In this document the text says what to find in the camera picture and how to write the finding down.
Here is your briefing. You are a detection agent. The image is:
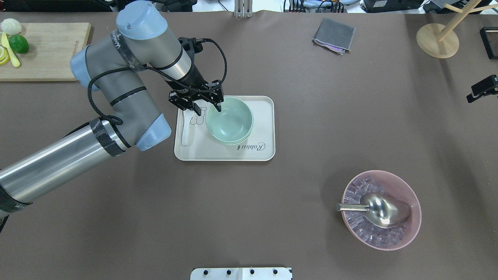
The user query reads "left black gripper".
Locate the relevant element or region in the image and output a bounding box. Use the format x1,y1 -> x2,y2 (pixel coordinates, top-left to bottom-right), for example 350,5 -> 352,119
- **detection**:
167,65 -> 224,116

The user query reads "green bowl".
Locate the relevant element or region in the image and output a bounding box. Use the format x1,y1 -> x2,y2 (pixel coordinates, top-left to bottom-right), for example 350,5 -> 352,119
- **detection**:
206,97 -> 254,130
209,125 -> 254,145
217,133 -> 251,145

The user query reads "white ceramic spoon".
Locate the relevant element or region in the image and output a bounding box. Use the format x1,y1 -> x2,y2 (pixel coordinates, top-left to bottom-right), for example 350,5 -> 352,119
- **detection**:
181,110 -> 195,146

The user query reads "green bowl on tray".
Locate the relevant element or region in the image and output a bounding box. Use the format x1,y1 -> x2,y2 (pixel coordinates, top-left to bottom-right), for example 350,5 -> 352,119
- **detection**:
217,133 -> 251,145

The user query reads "cream serving tray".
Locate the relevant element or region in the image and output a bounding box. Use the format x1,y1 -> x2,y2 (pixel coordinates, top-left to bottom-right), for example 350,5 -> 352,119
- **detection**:
174,96 -> 276,161

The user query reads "wooden cup tree stand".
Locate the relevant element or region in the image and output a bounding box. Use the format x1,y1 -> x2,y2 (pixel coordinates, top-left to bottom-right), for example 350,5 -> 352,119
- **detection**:
416,0 -> 498,59

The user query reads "grey folded cloth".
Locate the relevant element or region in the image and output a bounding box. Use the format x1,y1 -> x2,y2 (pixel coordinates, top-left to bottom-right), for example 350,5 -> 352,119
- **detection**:
312,18 -> 356,55

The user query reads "pink bowl with ice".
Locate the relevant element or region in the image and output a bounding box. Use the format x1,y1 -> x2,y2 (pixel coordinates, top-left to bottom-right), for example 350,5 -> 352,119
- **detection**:
340,170 -> 422,250

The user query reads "metal scoop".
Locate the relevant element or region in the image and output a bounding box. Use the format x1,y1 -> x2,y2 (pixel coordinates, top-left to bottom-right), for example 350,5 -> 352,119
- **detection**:
335,192 -> 411,228

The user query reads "bamboo cutting board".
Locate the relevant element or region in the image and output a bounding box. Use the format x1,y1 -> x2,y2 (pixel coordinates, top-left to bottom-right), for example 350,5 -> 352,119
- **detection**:
0,23 -> 91,82

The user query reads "green lime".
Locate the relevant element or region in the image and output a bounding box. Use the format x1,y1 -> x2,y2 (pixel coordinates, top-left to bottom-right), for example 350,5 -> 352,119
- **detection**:
8,34 -> 30,54

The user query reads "lemon slice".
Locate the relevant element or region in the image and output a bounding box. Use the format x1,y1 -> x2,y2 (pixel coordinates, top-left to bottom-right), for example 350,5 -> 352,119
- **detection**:
0,46 -> 10,65

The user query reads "white garlic bulb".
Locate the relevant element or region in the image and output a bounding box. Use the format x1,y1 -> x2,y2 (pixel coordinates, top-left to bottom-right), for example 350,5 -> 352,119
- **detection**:
1,18 -> 23,35

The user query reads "yellow plastic knife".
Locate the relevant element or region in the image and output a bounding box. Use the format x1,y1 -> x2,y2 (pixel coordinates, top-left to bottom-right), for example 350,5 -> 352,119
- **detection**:
1,32 -> 20,68

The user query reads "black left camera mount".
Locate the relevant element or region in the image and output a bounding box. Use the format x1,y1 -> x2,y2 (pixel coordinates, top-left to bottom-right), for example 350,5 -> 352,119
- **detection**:
178,37 -> 204,56

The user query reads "aluminium frame post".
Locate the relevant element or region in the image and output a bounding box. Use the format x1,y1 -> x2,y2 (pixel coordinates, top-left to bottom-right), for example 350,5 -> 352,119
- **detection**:
233,0 -> 253,18

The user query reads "white camera pole base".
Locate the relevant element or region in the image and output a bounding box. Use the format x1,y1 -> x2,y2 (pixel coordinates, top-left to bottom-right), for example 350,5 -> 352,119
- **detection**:
190,266 -> 293,280

